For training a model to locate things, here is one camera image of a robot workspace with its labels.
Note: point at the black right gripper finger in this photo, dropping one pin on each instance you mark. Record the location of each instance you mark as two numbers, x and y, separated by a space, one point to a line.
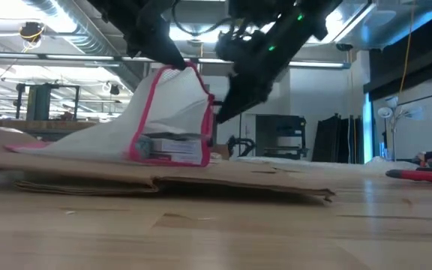
244 97

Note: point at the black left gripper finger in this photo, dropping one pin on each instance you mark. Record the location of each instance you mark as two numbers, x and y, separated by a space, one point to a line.
167 47

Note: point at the pink playing card box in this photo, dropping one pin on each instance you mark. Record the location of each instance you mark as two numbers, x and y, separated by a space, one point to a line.
176 146

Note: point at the pink-edged mesh zip pouch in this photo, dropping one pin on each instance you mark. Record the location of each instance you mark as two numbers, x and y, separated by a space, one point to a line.
107 138

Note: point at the brown cardboard box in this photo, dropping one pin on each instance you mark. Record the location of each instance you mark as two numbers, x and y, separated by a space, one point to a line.
163 176

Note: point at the red box cutter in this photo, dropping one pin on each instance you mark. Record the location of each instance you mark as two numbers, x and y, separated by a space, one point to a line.
422 175

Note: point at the black background robot arm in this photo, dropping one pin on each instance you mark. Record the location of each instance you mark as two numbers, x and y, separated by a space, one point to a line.
240 146

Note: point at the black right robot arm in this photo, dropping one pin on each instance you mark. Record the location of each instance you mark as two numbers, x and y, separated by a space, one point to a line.
306 18

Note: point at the black background cabinet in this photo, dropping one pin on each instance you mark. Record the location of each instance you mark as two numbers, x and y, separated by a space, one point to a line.
279 135

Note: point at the fluorescent ceiling light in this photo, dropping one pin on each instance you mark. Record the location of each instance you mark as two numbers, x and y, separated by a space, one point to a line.
319 64

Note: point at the black folded panel stack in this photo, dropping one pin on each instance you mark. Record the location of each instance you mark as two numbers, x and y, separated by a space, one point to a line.
336 138

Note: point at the wooden background workbench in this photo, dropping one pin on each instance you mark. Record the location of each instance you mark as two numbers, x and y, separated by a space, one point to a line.
43 125

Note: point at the white floor lamp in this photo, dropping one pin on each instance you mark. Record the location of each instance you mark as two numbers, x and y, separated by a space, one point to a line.
392 112

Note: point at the black ceiling camera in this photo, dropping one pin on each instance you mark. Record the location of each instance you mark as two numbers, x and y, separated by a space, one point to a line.
344 47

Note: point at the background metal frame machine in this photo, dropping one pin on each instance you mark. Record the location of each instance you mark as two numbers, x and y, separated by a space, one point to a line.
39 101

